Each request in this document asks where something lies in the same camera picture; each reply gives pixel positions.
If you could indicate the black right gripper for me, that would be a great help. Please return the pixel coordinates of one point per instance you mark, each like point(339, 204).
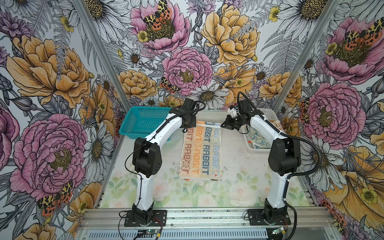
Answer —
point(227, 123)

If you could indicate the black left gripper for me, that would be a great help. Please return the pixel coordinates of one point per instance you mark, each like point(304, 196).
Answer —
point(193, 123)

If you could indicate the striped rabbit lettering towel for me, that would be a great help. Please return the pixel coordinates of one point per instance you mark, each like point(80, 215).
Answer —
point(201, 157)

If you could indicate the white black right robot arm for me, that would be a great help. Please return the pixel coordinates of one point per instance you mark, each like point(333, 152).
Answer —
point(284, 159)

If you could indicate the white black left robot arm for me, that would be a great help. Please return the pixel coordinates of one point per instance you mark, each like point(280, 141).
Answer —
point(147, 157)

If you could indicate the white plastic laundry basket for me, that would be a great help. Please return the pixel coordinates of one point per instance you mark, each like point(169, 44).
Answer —
point(272, 117)

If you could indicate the cream towel blue swirls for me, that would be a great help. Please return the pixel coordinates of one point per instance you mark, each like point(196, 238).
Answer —
point(256, 139)

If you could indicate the teal plastic basket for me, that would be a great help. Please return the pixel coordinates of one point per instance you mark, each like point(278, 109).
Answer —
point(141, 121)

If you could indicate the aluminium corner post left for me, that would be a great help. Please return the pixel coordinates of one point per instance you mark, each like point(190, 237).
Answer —
point(92, 32)

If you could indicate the aluminium corner post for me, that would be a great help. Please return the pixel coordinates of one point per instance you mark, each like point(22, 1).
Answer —
point(92, 32)
point(313, 39)

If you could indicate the aluminium corner post right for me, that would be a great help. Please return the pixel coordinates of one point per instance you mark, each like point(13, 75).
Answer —
point(313, 39)

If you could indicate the aluminium front rail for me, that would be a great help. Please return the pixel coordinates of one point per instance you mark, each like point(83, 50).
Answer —
point(313, 223)

